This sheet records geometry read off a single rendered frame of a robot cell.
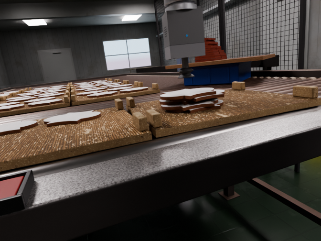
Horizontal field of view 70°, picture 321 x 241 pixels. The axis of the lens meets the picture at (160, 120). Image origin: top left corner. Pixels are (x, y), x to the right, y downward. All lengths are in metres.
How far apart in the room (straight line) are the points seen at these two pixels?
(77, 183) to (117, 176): 0.05
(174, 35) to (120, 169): 0.34
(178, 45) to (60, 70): 10.71
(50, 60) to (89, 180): 10.96
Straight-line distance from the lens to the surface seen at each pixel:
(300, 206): 1.45
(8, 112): 1.09
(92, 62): 11.23
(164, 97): 0.55
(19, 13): 7.76
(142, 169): 0.33
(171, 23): 0.56
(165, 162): 0.34
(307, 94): 0.66
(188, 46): 0.56
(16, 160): 0.42
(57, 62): 11.21
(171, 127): 0.43
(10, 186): 0.34
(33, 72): 11.39
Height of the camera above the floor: 1.05
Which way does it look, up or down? 14 degrees down
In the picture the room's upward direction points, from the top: 6 degrees counter-clockwise
